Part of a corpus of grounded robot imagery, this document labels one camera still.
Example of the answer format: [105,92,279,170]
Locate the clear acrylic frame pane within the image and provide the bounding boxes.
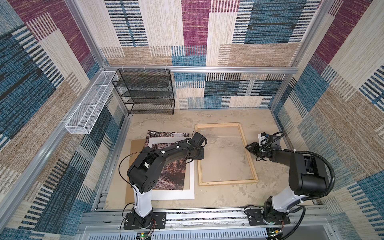
[198,127,253,182]

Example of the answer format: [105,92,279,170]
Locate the autumn forest photo print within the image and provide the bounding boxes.
[144,130,190,191]

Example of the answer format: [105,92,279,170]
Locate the light wooden picture frame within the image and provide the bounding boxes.
[195,122,259,186]

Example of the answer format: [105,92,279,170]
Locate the white photo mat board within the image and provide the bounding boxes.
[148,137,195,201]

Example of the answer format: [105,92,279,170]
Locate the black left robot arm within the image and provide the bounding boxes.
[127,133,207,228]

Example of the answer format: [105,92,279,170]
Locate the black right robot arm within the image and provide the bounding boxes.
[246,132,336,225]

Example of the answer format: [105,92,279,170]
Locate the brown cardboard backing board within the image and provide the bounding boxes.
[124,138,191,205]

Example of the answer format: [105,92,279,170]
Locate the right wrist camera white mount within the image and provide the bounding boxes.
[258,132,269,147]

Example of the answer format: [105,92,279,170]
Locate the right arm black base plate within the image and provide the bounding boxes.
[245,208,291,226]

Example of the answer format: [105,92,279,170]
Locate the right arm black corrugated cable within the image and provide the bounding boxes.
[278,149,336,240]

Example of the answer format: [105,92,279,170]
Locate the aluminium mounting rail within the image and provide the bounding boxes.
[75,206,342,240]

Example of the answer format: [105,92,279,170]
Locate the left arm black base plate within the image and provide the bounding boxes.
[123,211,167,230]

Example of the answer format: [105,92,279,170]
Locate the black wire mesh shelf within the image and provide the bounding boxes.
[112,69,176,115]

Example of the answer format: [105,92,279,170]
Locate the white wire mesh basket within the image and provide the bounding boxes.
[65,71,116,135]

